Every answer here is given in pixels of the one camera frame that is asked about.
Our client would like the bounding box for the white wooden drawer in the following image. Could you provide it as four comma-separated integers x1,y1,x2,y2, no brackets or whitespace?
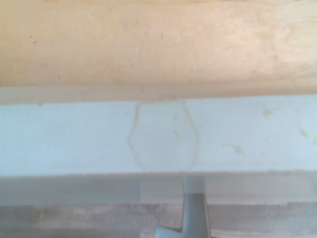
0,0,317,207

